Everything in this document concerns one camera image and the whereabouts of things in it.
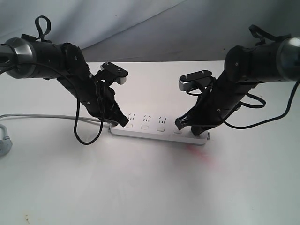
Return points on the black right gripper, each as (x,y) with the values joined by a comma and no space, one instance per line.
(208,113)

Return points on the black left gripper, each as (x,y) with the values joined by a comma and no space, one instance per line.
(104,106)

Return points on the white power strip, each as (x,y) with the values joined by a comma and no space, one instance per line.
(157,127)

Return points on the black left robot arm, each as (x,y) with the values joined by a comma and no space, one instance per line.
(27,58)

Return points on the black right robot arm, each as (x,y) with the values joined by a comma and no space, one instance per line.
(244,69)

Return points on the grey plug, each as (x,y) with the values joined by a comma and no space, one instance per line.
(5,141)

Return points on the white backdrop cloth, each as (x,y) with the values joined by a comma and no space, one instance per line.
(151,30)

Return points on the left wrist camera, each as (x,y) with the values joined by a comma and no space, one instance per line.
(111,73)

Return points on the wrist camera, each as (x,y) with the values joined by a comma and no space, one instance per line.
(198,80)
(111,73)

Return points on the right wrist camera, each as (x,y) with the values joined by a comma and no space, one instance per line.
(198,80)

